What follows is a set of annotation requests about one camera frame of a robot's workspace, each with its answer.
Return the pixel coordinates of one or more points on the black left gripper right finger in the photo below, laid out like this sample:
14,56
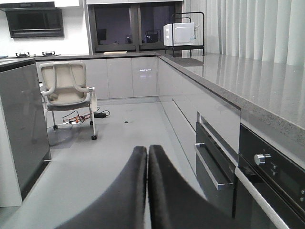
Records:
174,204

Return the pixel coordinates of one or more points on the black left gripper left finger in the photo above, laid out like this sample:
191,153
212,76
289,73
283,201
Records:
122,205

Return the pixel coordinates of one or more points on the black power adapter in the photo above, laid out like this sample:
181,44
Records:
100,115

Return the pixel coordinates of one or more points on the white power strip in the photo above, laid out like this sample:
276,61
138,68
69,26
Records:
71,123

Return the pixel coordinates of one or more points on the black built-in oven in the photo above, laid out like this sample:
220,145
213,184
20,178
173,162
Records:
270,186

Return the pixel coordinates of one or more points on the grey kitchen island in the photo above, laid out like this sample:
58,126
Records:
24,145

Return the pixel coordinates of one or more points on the beige office chair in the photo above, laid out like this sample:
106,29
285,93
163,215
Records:
66,88

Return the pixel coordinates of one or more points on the grey L-shaped kitchen counter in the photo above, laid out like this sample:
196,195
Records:
266,97

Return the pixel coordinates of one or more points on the wooden cutting board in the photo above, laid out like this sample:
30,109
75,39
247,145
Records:
114,52

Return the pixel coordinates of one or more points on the black metal rack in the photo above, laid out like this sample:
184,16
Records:
188,47

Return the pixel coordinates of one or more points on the white microwave oven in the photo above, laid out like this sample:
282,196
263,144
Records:
178,34

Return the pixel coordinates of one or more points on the black gas stove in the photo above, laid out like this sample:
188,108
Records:
28,54

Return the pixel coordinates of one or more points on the dark framed window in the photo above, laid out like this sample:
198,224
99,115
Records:
130,26

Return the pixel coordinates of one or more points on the grey curtain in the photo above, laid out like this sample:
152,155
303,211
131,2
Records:
268,30

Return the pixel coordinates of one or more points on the black range hood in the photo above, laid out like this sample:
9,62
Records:
33,19

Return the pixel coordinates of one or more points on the grey dishwasher with handle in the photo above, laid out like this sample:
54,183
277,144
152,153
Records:
214,170

